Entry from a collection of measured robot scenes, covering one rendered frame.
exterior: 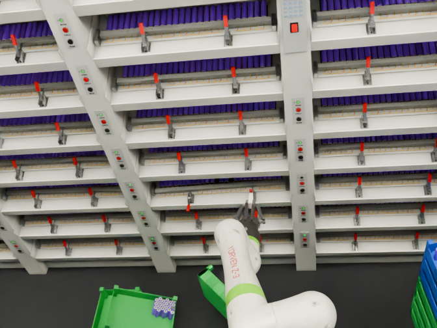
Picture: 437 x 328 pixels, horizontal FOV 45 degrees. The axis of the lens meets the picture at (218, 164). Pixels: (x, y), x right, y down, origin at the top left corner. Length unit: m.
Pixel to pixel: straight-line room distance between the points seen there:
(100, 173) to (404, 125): 1.19
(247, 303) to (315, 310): 0.18
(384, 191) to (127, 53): 1.16
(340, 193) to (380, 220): 0.26
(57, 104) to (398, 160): 1.27
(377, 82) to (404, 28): 0.20
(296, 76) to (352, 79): 0.19
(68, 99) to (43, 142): 0.26
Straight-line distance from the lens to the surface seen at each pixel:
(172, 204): 2.27
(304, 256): 2.53
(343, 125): 1.92
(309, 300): 1.42
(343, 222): 2.36
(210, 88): 1.82
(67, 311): 2.79
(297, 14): 1.60
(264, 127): 1.93
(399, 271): 2.66
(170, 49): 1.72
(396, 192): 2.23
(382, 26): 1.70
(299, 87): 1.76
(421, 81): 1.82
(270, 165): 2.06
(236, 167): 2.07
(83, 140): 2.09
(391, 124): 1.94
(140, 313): 2.58
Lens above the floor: 2.25
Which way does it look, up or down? 46 degrees down
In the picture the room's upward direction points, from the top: 12 degrees counter-clockwise
